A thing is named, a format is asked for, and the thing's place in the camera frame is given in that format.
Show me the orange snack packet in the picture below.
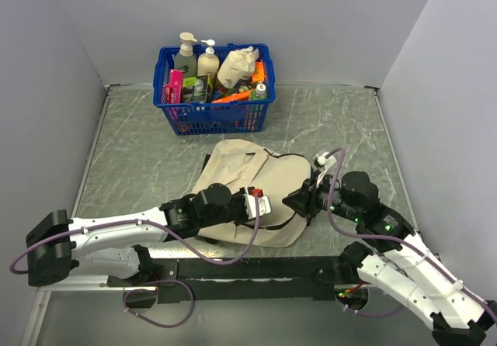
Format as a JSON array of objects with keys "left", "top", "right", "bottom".
[{"left": 252, "top": 61, "right": 266, "bottom": 84}]

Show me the green pump bottle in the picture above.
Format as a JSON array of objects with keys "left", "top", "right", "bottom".
[{"left": 174, "top": 32, "right": 197, "bottom": 78}]

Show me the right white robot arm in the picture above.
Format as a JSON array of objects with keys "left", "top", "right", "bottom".
[{"left": 283, "top": 171, "right": 496, "bottom": 345}]

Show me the green black box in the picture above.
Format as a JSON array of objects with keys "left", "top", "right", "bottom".
[{"left": 181, "top": 75, "right": 214, "bottom": 103}]

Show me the beige canvas backpack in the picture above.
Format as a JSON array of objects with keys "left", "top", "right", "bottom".
[{"left": 192, "top": 139, "right": 311, "bottom": 248}]

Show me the orange long packet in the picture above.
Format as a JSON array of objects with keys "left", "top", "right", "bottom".
[{"left": 212, "top": 90, "right": 252, "bottom": 104}]

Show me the pink box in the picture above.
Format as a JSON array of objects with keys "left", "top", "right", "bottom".
[{"left": 163, "top": 69, "right": 183, "bottom": 104}]

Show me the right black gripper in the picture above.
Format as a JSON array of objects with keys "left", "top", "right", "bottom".
[{"left": 280, "top": 168, "right": 359, "bottom": 221}]

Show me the beige drawstring cloth pouch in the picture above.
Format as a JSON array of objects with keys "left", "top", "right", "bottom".
[{"left": 217, "top": 46, "right": 259, "bottom": 89}]

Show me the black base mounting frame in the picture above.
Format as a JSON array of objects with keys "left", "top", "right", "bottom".
[{"left": 106, "top": 256, "right": 385, "bottom": 304}]

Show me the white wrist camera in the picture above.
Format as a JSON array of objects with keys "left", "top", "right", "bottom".
[
  {"left": 312, "top": 151, "right": 337, "bottom": 186},
  {"left": 244, "top": 187, "right": 273, "bottom": 220}
]

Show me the blue plastic shopping basket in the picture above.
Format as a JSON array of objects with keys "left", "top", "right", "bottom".
[{"left": 153, "top": 43, "right": 276, "bottom": 136}]

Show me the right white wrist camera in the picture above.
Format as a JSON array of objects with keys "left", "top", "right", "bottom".
[{"left": 312, "top": 151, "right": 337, "bottom": 186}]

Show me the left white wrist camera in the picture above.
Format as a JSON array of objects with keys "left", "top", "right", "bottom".
[{"left": 244, "top": 187, "right": 273, "bottom": 220}]

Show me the cream pump lotion bottle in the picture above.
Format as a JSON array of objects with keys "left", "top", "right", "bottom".
[{"left": 197, "top": 39, "right": 220, "bottom": 80}]

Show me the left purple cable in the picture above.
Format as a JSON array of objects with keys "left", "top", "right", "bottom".
[{"left": 9, "top": 192, "right": 262, "bottom": 275}]

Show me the small green red-capped bottle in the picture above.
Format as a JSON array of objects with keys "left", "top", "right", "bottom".
[{"left": 250, "top": 83, "right": 267, "bottom": 101}]

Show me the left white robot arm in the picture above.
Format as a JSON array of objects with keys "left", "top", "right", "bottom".
[{"left": 26, "top": 183, "right": 270, "bottom": 287}]

